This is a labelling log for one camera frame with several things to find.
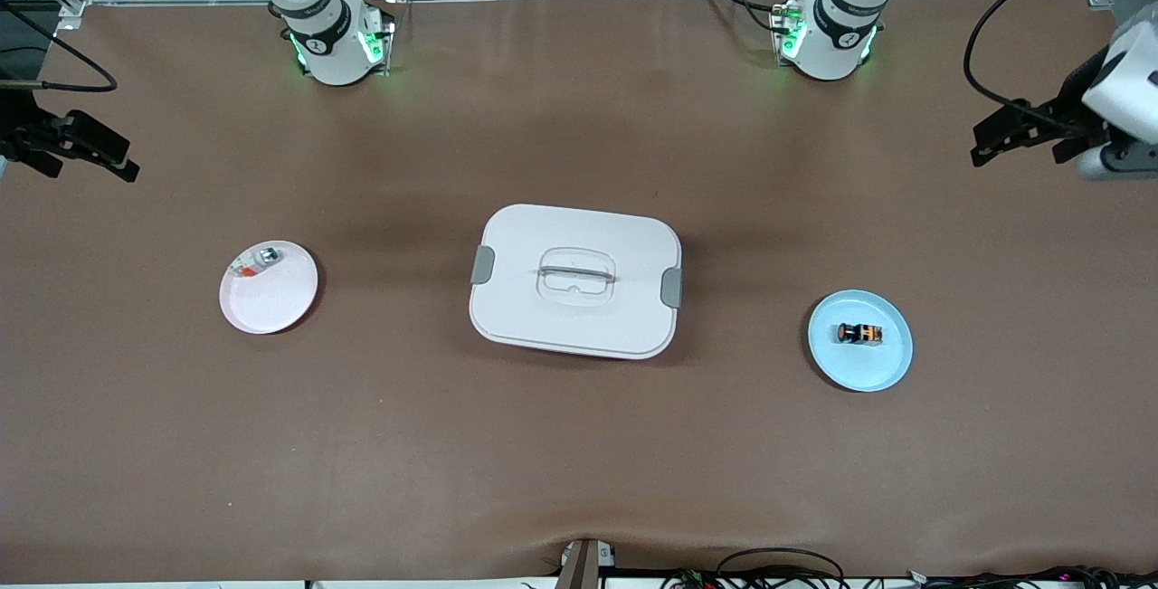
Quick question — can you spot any pink round plate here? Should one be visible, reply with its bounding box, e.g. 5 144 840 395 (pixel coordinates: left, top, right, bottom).
219 240 319 336

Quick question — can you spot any blue round plate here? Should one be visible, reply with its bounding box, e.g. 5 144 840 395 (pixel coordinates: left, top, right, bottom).
807 289 914 393

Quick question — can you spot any white lidded storage box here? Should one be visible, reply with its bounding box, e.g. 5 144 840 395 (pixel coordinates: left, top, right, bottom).
468 203 684 362

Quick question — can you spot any brown table cover mat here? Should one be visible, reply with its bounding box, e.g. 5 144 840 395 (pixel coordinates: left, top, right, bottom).
0 0 1158 585

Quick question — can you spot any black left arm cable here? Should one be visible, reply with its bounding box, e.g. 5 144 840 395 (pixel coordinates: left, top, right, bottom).
962 0 1158 133

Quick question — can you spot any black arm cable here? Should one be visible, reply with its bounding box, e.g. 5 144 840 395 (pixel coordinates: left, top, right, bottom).
962 0 1158 133
0 1 119 92

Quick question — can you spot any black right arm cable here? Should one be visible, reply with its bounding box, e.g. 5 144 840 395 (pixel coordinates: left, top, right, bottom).
0 1 119 92

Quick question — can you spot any black cable bundle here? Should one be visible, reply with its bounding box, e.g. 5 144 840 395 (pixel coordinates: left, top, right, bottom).
660 565 1158 589

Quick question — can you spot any grey lid handle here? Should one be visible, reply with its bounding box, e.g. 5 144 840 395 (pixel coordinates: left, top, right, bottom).
536 265 618 287

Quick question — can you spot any black looped cable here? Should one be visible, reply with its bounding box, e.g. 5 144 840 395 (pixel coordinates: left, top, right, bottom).
715 547 849 589

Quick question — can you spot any brown camera mount post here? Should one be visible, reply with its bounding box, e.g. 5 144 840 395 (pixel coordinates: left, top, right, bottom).
554 537 616 589

